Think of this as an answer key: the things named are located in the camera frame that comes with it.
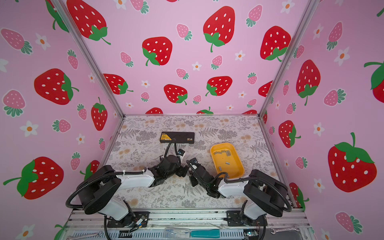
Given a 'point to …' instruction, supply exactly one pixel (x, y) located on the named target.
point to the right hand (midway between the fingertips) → (189, 171)
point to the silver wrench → (277, 230)
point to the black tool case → (180, 137)
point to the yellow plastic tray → (226, 160)
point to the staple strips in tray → (226, 151)
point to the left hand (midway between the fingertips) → (185, 162)
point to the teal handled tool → (205, 233)
